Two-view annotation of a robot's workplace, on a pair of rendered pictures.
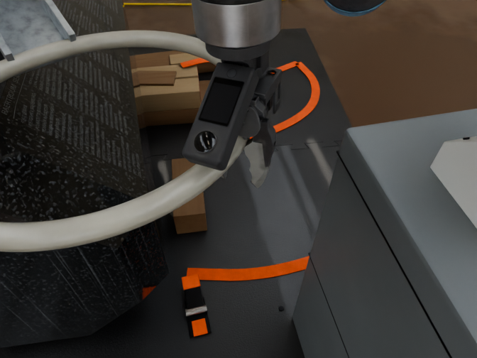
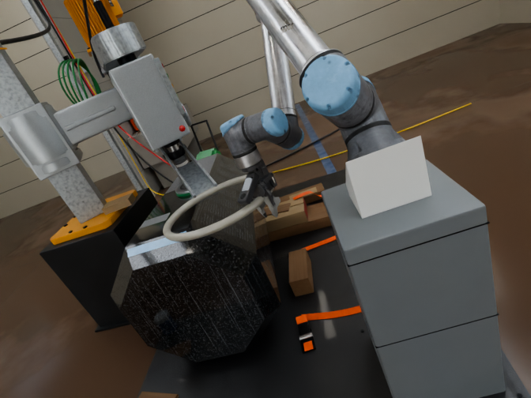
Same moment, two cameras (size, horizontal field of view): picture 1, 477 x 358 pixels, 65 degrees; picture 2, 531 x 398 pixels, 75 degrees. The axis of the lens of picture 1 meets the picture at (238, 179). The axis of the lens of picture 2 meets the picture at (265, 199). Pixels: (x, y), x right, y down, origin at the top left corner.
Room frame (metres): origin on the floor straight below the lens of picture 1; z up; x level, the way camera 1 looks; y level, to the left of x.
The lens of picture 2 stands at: (-0.69, -0.42, 1.46)
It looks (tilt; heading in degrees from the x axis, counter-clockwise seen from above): 25 degrees down; 21
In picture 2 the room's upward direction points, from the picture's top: 23 degrees counter-clockwise
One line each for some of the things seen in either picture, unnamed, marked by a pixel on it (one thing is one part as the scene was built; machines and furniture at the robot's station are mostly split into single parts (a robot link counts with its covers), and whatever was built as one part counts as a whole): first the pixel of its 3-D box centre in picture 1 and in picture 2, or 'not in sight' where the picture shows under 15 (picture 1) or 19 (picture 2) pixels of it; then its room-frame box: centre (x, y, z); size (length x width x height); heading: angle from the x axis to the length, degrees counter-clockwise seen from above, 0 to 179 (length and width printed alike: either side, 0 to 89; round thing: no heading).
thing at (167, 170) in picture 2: not in sight; (173, 144); (3.93, 2.44, 0.43); 1.30 x 0.62 x 0.86; 12
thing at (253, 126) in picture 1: (242, 80); (258, 178); (0.38, 0.00, 1.01); 0.09 x 0.08 x 0.12; 157
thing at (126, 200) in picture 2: not in sight; (118, 204); (1.09, 1.27, 0.81); 0.20 x 0.10 x 0.05; 105
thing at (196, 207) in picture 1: (188, 193); (300, 271); (0.96, 0.20, 0.07); 0.30 x 0.12 x 0.12; 8
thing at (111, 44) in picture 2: not in sight; (118, 54); (1.24, 0.81, 1.62); 0.96 x 0.25 x 0.17; 37
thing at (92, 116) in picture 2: not in sight; (73, 125); (1.22, 1.37, 1.37); 0.74 x 0.34 x 0.25; 125
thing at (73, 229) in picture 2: not in sight; (96, 215); (1.11, 1.53, 0.76); 0.49 x 0.49 x 0.05; 7
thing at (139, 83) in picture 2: not in sight; (149, 105); (1.02, 0.65, 1.32); 0.36 x 0.22 x 0.45; 37
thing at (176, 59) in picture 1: (192, 57); (303, 194); (1.94, 0.27, 0.10); 0.25 x 0.10 x 0.01; 102
